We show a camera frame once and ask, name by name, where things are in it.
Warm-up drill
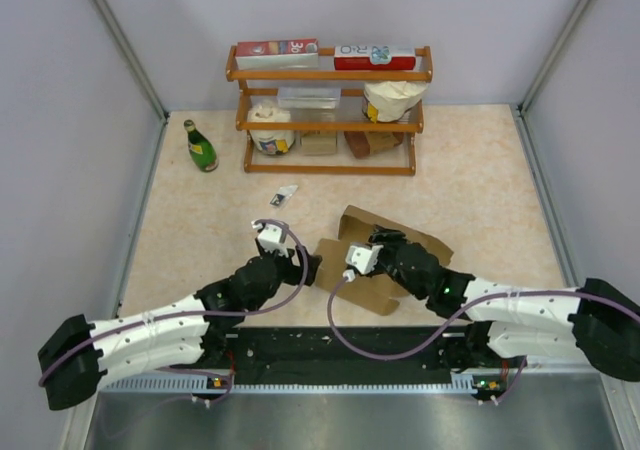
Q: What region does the brown cardboard box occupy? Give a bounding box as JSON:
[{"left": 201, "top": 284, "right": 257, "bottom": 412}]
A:
[{"left": 311, "top": 204, "right": 455, "bottom": 317}]

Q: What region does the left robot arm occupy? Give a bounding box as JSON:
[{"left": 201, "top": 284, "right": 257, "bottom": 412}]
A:
[{"left": 37, "top": 247, "right": 322, "bottom": 411}]

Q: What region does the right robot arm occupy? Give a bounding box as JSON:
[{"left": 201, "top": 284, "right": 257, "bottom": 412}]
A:
[{"left": 368, "top": 226, "right": 639, "bottom": 382}]

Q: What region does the red white carton box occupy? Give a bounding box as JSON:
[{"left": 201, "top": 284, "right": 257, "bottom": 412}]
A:
[{"left": 333, "top": 44, "right": 417, "bottom": 71}]

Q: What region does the red silver foil box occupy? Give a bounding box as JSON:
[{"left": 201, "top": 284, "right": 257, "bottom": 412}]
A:
[{"left": 235, "top": 38, "right": 319, "bottom": 70}]

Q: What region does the small clear plastic packet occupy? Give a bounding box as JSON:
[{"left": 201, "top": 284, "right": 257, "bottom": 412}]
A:
[{"left": 269, "top": 185, "right": 298, "bottom": 208}]

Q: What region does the brown brick package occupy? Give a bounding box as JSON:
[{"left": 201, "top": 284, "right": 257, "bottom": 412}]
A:
[{"left": 344, "top": 132, "right": 404, "bottom": 159}]

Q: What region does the tan cardboard block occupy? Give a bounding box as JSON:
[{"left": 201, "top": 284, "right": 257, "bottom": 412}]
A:
[{"left": 300, "top": 131, "right": 337, "bottom": 156}]

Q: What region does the small white flour bag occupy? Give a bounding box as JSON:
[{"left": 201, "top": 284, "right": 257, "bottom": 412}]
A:
[{"left": 247, "top": 100, "right": 295, "bottom": 156}]

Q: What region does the wooden three-tier shelf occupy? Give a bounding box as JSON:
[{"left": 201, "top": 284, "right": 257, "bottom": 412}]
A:
[{"left": 225, "top": 45, "right": 433, "bottom": 176}]

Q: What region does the large white paper bag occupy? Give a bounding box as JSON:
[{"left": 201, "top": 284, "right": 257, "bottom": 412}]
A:
[{"left": 362, "top": 81, "right": 429, "bottom": 123}]

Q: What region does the green glass bottle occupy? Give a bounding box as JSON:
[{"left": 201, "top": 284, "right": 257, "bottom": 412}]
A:
[{"left": 183, "top": 119, "right": 218, "bottom": 172}]

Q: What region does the clear plastic container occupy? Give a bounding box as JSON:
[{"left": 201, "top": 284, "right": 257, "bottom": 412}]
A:
[{"left": 277, "top": 87, "right": 341, "bottom": 110}]

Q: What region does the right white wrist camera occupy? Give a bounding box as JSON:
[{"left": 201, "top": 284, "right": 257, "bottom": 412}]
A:
[{"left": 342, "top": 243, "right": 383, "bottom": 282}]

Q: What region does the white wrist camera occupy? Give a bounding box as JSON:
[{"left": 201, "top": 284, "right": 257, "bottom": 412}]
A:
[
  {"left": 251, "top": 220, "right": 289, "bottom": 257},
  {"left": 342, "top": 243, "right": 383, "bottom": 282}
]

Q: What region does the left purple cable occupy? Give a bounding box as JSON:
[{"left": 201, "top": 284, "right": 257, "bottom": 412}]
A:
[{"left": 37, "top": 218, "right": 309, "bottom": 409}]

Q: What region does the purple cable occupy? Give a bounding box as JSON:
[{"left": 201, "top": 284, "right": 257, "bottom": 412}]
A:
[
  {"left": 37, "top": 218, "right": 309, "bottom": 409},
  {"left": 326, "top": 273, "right": 640, "bottom": 404}
]

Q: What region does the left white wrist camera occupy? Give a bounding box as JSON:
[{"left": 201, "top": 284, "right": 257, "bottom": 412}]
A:
[{"left": 251, "top": 220, "right": 289, "bottom": 257}]

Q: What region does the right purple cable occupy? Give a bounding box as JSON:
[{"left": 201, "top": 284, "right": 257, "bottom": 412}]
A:
[{"left": 326, "top": 273, "right": 640, "bottom": 404}]

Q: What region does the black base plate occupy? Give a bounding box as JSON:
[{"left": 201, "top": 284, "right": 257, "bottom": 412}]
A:
[{"left": 169, "top": 325, "right": 529, "bottom": 385}]

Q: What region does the grey slotted cable duct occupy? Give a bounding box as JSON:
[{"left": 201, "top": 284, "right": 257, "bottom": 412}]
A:
[{"left": 102, "top": 372, "right": 506, "bottom": 396}]

